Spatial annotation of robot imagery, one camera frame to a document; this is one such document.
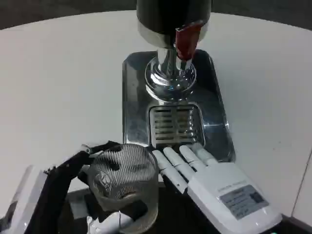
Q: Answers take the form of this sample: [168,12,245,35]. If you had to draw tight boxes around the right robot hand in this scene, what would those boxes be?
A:
[152,142,284,234]

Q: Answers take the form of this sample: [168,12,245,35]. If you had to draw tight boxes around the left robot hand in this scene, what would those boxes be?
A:
[0,139,150,234]

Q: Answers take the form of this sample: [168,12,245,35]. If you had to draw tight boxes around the clear ribbed glass cup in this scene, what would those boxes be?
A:
[87,143,161,233]

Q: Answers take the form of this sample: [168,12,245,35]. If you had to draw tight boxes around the slotted steel drip grid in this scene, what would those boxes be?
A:
[148,103,206,150]

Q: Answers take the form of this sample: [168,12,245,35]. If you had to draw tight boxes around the steel drip tray base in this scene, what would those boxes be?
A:
[121,49,237,163]

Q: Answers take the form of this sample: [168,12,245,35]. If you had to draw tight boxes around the black and steel drink dispenser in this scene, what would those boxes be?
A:
[136,0,212,101]

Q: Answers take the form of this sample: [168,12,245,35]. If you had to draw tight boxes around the red dispenser tap handle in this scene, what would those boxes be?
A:
[174,20,204,61]

